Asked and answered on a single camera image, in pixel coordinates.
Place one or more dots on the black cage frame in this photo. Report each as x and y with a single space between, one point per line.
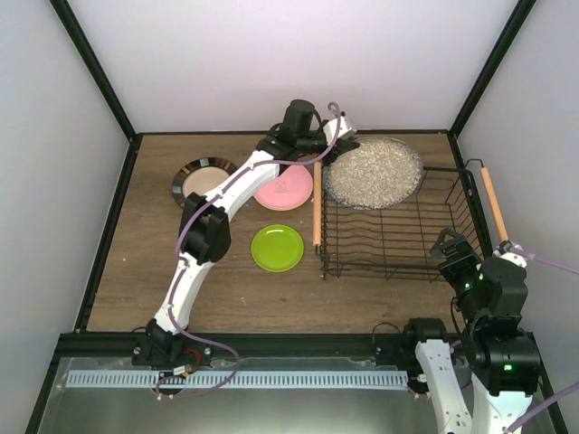
73 28

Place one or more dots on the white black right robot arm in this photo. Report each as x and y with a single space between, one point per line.
504 361

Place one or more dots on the pink plate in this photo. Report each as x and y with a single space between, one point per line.
292 188

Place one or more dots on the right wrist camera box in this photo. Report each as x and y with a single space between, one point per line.
510 251

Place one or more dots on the glossy black plate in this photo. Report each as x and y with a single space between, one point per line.
177 184

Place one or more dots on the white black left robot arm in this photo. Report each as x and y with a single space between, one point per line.
204 233

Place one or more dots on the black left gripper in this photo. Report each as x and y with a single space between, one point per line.
350 142

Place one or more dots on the white slotted cable duct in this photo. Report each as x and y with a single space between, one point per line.
381 380

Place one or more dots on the right wooden rack handle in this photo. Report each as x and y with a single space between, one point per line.
494 205

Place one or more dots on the green plate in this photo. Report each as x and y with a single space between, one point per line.
277 248

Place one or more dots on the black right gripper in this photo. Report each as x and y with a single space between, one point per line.
449 268

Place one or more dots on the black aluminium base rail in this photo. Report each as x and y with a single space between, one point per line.
388 349

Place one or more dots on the speckled grey large plate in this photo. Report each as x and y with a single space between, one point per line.
380 173

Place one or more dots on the wooden rack handle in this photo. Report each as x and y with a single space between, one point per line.
494 205
317 204

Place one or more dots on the left wooden rack handle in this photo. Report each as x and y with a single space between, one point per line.
317 204

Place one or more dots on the black wire dish rack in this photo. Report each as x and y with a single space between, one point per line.
396 242

